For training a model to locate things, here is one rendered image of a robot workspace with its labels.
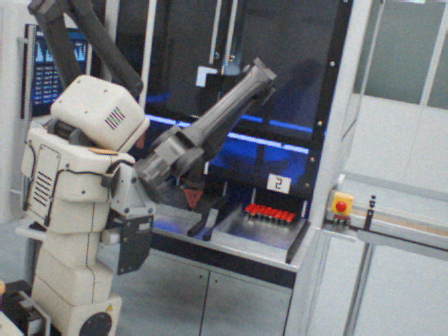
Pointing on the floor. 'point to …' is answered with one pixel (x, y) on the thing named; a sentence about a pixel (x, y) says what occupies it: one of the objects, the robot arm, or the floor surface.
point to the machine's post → (329, 157)
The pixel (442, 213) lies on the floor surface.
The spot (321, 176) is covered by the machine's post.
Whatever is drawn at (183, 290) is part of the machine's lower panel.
